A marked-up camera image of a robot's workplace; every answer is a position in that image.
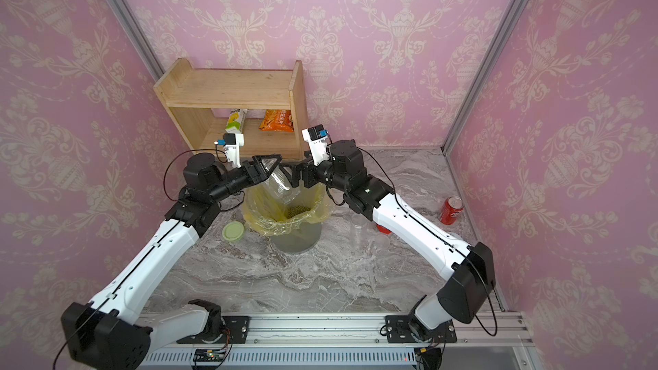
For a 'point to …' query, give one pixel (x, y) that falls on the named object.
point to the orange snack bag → (278, 121)
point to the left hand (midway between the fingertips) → (278, 162)
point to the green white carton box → (236, 120)
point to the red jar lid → (384, 229)
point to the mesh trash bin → (302, 241)
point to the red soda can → (451, 206)
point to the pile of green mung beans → (293, 211)
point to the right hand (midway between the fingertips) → (294, 159)
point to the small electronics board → (207, 355)
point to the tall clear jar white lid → (360, 232)
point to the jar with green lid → (282, 187)
